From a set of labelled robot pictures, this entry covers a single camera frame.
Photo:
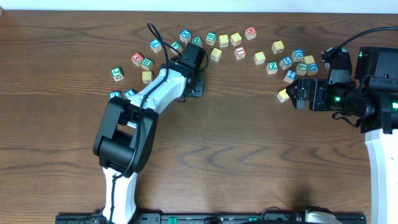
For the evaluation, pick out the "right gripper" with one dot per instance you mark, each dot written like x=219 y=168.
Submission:
x=301 y=93

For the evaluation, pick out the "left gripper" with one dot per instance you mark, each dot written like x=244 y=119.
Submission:
x=198 y=86

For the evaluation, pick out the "blue 2 block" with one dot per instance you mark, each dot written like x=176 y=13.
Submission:
x=290 y=76

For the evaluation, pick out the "red I block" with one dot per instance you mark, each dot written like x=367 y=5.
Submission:
x=239 y=53

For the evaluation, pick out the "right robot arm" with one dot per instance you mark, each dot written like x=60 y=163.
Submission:
x=369 y=92

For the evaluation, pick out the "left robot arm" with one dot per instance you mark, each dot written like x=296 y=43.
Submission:
x=126 y=134

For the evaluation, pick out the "yellow K block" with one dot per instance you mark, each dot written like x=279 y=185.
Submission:
x=283 y=96

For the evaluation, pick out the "green 7 block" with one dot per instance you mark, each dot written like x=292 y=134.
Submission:
x=301 y=69

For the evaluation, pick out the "blue D block right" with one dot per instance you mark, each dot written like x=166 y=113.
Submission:
x=312 y=69

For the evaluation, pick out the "blue d block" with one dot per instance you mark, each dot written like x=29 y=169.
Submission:
x=297 y=55
x=312 y=69

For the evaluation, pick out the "blue 5 block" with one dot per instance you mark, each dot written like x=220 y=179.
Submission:
x=286 y=62

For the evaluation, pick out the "yellow block middle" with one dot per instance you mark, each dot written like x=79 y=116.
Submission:
x=216 y=54

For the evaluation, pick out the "yellow 8 block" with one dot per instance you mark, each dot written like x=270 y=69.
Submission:
x=308 y=59

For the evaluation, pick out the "green Z block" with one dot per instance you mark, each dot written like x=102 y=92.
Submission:
x=272 y=67

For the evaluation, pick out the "blue D block upper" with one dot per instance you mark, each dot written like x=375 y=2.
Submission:
x=297 y=55

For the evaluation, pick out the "green N block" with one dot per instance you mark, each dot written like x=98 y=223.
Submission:
x=197 y=41

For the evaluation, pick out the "green B block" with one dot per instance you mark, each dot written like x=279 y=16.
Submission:
x=210 y=38

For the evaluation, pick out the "blue X block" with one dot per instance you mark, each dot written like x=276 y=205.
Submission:
x=185 y=36

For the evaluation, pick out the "yellow G block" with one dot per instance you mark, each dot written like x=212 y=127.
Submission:
x=147 y=77

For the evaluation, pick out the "yellow A block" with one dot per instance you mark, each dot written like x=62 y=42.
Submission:
x=277 y=47

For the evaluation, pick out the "yellow block top left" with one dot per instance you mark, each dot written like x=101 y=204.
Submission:
x=223 y=40

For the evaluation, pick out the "green R block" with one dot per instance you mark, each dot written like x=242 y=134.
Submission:
x=147 y=64

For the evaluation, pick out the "yellow C block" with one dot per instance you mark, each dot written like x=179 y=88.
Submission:
x=259 y=58

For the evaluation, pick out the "blue P block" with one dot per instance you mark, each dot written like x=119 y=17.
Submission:
x=156 y=45

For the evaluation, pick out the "yellow block top right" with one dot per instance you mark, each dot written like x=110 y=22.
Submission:
x=235 y=39

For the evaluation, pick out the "red E block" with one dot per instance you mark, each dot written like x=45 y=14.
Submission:
x=137 y=59

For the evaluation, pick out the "red H block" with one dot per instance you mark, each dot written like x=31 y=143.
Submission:
x=250 y=33

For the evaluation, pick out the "green J block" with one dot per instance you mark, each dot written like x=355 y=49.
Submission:
x=117 y=74

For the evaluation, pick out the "blue L block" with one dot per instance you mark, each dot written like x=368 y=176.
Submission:
x=115 y=94

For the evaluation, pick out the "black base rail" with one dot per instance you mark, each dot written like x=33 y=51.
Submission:
x=156 y=218

